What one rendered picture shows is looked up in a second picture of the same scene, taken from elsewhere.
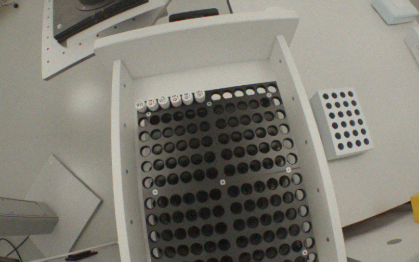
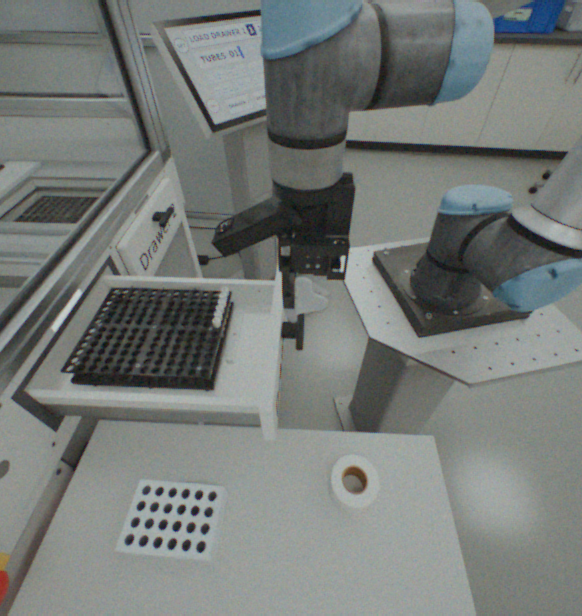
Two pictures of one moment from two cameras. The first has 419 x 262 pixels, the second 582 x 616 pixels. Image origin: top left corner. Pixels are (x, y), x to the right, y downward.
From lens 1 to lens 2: 0.47 m
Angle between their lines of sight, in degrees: 49
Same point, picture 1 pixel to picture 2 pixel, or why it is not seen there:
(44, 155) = (330, 286)
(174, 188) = (165, 303)
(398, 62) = not seen: outside the picture
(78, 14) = (398, 268)
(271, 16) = (266, 379)
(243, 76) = (251, 385)
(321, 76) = (256, 530)
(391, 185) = (47, 602)
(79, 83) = not seen: hidden behind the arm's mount
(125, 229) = (157, 280)
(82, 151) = (330, 326)
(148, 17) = (387, 337)
